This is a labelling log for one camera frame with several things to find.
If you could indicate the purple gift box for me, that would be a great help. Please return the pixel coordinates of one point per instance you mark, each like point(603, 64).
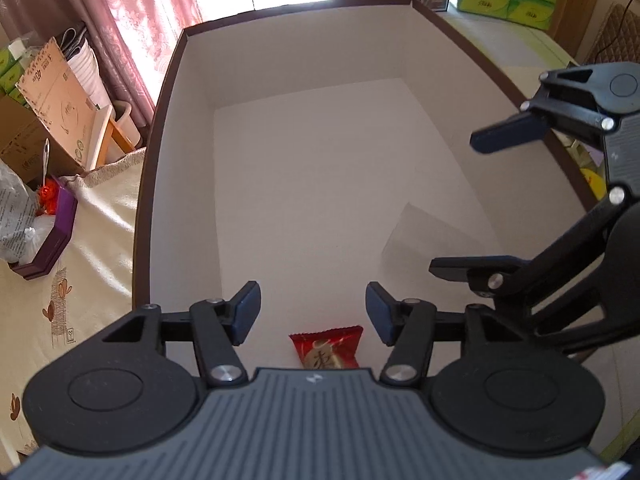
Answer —
point(53, 230)

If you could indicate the brown cardboard storage box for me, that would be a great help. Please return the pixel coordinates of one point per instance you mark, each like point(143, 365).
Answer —
point(286, 142)

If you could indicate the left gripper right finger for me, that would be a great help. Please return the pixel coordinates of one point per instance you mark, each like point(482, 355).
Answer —
point(407, 327)

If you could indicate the red candy packet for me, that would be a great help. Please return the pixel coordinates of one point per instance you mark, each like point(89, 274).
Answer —
point(333, 349)

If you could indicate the pink curtain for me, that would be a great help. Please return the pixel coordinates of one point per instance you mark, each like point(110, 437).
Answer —
point(133, 39)

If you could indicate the brown cardboard carton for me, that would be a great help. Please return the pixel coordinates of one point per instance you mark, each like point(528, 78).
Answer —
point(54, 130)

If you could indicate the cream embroidered cloth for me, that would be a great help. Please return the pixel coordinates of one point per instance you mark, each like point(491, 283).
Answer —
point(88, 288)

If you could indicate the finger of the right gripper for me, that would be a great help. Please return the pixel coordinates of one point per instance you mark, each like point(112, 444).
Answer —
point(512, 281)
point(588, 106)

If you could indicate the white plastic bag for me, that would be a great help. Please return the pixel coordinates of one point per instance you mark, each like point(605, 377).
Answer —
point(18, 206)

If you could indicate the clear plastic cup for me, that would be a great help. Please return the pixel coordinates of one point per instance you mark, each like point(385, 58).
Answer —
point(415, 241)

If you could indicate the quilted brown chair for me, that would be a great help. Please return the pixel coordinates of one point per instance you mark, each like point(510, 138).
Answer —
point(618, 38)

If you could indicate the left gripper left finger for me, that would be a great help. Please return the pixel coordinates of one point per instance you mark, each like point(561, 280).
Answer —
point(218, 326)

